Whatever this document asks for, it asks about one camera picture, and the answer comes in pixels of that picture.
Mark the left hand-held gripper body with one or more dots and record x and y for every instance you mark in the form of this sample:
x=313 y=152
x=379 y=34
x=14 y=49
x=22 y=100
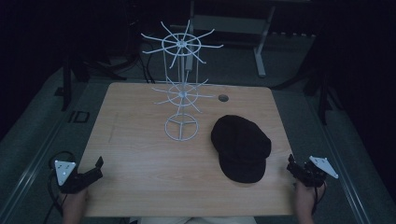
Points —
x=70 y=180

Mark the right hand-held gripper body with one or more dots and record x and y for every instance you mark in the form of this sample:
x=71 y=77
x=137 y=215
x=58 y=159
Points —
x=314 y=172

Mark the black cap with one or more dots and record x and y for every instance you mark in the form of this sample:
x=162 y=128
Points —
x=241 y=149

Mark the person's left hand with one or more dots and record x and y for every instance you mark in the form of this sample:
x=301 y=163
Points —
x=74 y=202

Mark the person's right hand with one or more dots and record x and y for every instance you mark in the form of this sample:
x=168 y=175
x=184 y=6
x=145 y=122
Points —
x=306 y=194

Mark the black metal stand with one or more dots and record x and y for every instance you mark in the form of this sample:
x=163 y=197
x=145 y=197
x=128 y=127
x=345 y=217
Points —
x=67 y=84
x=323 y=93

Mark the black floor bracket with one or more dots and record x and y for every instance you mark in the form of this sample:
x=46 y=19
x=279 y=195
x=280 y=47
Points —
x=79 y=117

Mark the white metal desk frame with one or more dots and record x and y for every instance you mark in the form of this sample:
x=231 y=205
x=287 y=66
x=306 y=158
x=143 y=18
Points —
x=260 y=46

